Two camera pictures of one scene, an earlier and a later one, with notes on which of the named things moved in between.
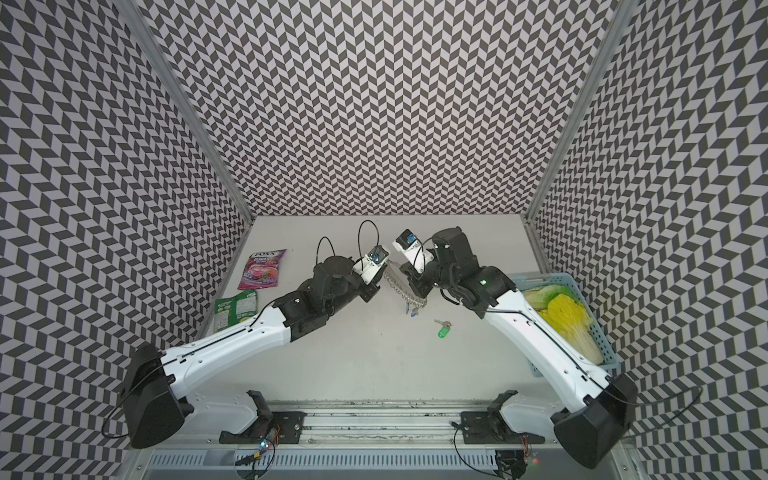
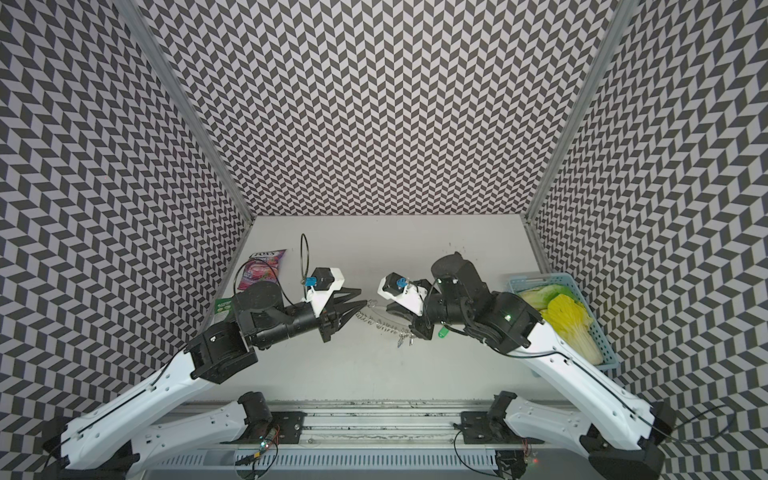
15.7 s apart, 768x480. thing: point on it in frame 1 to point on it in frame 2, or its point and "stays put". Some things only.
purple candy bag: [261, 270] stays put
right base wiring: [510, 464] stays put
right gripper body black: [434, 274] to [424, 325]
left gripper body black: [358, 287] to [326, 321]
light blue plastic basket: [522, 281] stays put
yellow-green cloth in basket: [563, 307] stays put
